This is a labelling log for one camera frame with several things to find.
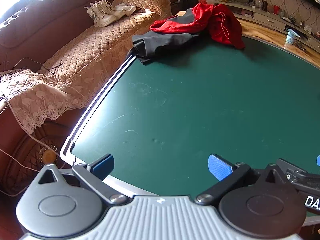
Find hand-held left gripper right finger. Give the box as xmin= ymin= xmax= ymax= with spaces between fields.
xmin=195 ymin=154 xmax=292 ymax=205

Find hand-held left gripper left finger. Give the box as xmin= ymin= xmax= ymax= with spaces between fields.
xmin=32 ymin=154 xmax=130 ymax=205

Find black pants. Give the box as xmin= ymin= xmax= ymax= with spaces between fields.
xmin=132 ymin=8 xmax=200 ymax=65

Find beige lace sofa cover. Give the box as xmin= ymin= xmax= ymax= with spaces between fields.
xmin=0 ymin=69 xmax=88 ymax=134

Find blue and white cup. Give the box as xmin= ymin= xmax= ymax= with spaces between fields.
xmin=285 ymin=28 xmax=300 ymax=45

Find white high-top sneaker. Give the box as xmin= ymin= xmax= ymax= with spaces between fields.
xmin=85 ymin=0 xmax=115 ymax=18
xmin=94 ymin=10 xmax=118 ymax=28

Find red garment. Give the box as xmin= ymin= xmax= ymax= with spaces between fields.
xmin=150 ymin=3 xmax=246 ymax=50

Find white low TV cabinet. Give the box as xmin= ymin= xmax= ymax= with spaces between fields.
xmin=214 ymin=0 xmax=320 ymax=53

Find brown leather sofa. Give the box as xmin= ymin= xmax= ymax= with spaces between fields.
xmin=0 ymin=0 xmax=179 ymax=240

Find white cloth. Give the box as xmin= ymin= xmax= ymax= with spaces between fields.
xmin=114 ymin=2 xmax=137 ymax=17

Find black bag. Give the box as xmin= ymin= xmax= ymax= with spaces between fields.
xmin=179 ymin=0 xmax=198 ymax=10

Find white cable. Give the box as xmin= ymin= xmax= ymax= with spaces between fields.
xmin=0 ymin=95 xmax=63 ymax=197

